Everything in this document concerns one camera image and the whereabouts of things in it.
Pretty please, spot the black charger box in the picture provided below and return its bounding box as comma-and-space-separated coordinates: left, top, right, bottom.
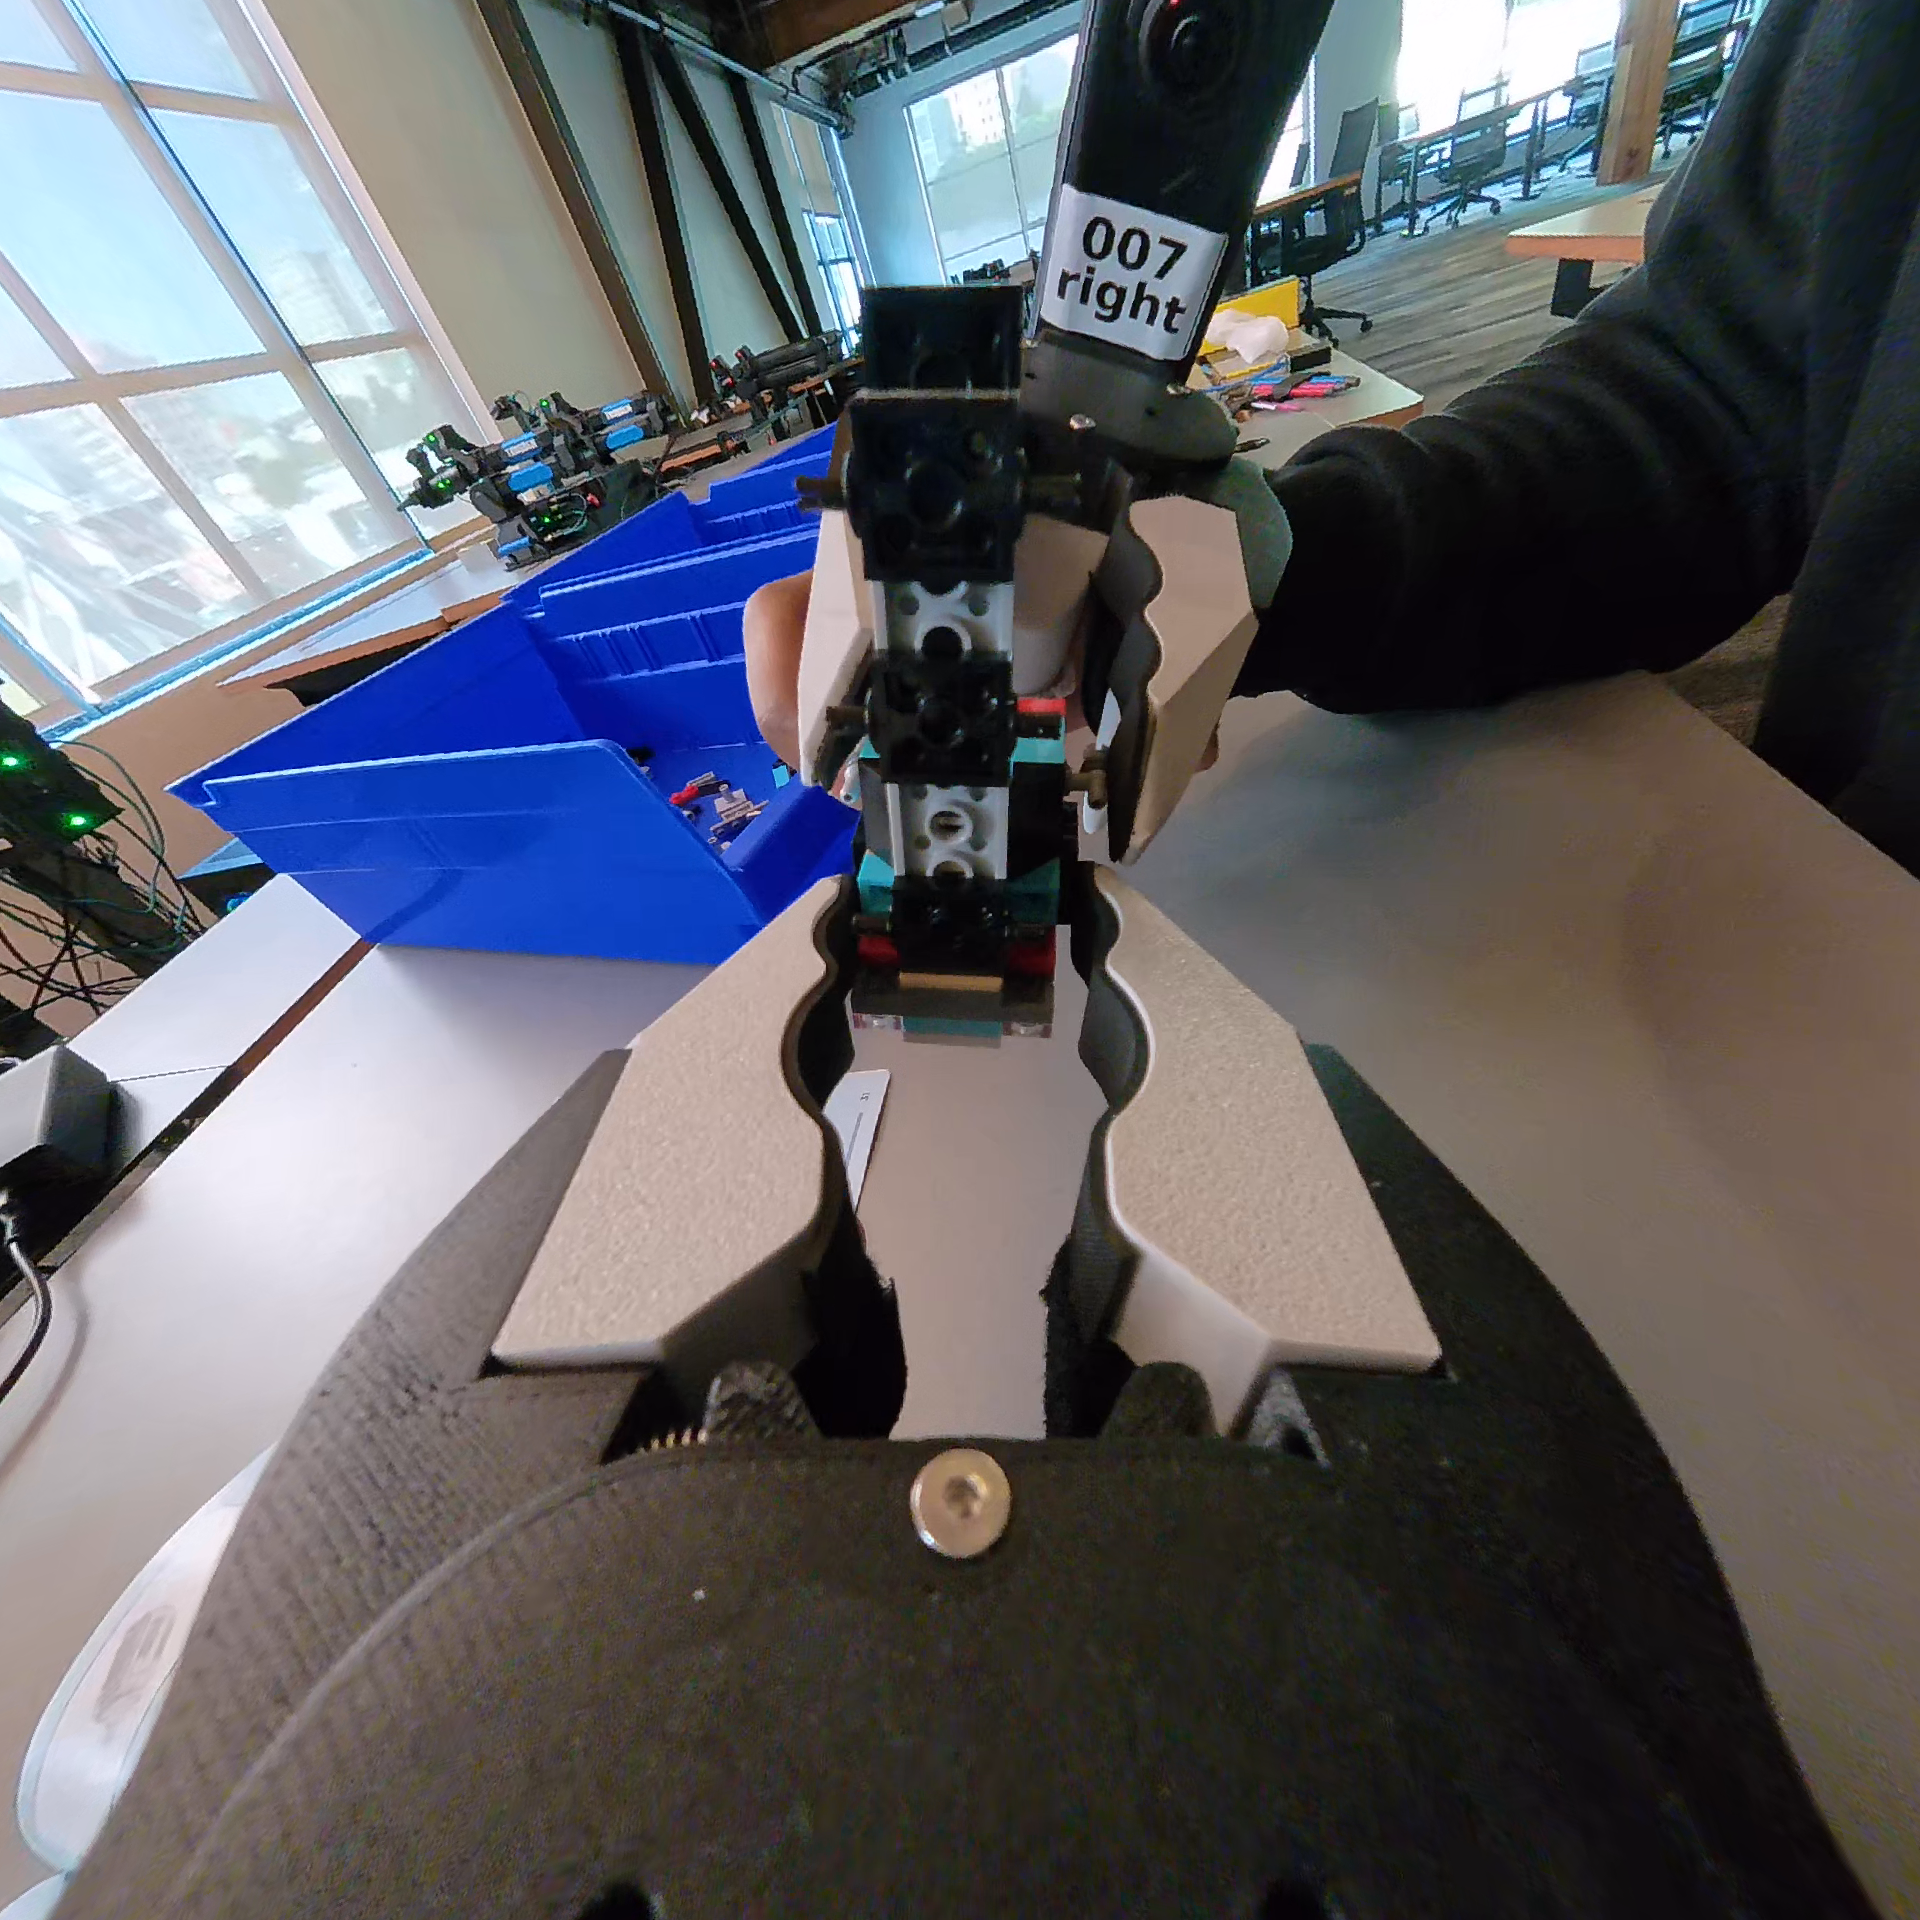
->
0, 1045, 121, 1206

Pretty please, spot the black office chair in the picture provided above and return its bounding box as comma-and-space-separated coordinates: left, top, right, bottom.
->
1292, 96, 1381, 340

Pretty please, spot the multicoloured toy brick model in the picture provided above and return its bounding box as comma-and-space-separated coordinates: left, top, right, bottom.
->
799, 285, 1113, 1045

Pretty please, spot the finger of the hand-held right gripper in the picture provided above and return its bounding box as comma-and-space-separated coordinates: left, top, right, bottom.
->
1080, 486, 1267, 870
794, 413, 889, 798

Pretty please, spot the grey desk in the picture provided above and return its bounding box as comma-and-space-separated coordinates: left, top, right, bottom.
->
0, 666, 1920, 1920

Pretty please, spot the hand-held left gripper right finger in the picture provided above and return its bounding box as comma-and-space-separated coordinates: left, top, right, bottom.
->
1042, 870, 1451, 1434

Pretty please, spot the person's right hand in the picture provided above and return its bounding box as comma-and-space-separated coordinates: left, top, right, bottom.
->
745, 577, 820, 760

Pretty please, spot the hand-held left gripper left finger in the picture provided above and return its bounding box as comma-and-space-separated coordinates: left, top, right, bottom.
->
492, 876, 910, 1434

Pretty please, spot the white instruction sheet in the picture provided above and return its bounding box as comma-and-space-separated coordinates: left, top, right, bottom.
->
845, 1068, 897, 1220

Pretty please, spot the row of black office chairs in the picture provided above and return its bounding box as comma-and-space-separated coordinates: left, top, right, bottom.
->
1381, 0, 1743, 242

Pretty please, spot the small wood-edged table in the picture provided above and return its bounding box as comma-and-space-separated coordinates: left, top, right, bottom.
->
1504, 180, 1668, 270

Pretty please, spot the ribbed blue plastic bin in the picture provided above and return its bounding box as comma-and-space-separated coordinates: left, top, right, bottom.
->
507, 420, 847, 760

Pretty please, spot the clear plastic lid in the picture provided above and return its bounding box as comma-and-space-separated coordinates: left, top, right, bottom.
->
14, 1477, 289, 1878

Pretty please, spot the long wood-edged desk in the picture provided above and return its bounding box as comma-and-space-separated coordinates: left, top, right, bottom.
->
217, 375, 843, 708

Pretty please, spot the black cable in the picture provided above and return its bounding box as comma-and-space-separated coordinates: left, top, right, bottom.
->
0, 1184, 61, 1405

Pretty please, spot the bundle of black cables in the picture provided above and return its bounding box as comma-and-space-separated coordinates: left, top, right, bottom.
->
0, 840, 213, 1053

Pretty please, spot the black metal rack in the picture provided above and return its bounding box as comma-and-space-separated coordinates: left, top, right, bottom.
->
0, 833, 213, 1038

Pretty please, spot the black hub with green lights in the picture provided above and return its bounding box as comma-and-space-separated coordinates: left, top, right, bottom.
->
0, 703, 126, 843

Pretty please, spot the person's black sweater torso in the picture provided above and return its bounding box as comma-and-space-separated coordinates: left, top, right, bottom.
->
1643, 0, 1920, 843

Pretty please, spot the large grid window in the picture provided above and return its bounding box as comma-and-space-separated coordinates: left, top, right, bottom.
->
0, 0, 452, 708

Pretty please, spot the row of black robot arms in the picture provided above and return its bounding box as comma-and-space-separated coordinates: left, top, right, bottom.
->
397, 336, 843, 573

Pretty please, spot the wood-edged desk with pens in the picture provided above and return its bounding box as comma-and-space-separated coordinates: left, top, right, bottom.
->
1200, 306, 1429, 470

